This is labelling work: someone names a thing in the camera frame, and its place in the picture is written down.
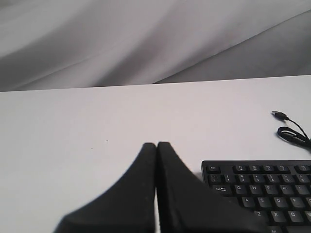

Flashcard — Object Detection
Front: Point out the grey backdrop cloth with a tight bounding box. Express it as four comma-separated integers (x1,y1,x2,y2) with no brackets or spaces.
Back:
0,0,311,91

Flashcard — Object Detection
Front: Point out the black acer keyboard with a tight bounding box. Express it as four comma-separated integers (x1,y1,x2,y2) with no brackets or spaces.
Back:
201,160,311,233

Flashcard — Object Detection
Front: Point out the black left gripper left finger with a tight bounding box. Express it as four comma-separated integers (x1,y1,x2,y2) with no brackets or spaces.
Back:
55,143,156,233

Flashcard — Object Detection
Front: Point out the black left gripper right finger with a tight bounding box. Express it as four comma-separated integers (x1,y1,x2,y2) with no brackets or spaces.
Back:
156,142,265,233

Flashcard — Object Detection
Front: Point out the black USB cable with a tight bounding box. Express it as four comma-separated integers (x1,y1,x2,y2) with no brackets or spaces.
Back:
271,110,311,154

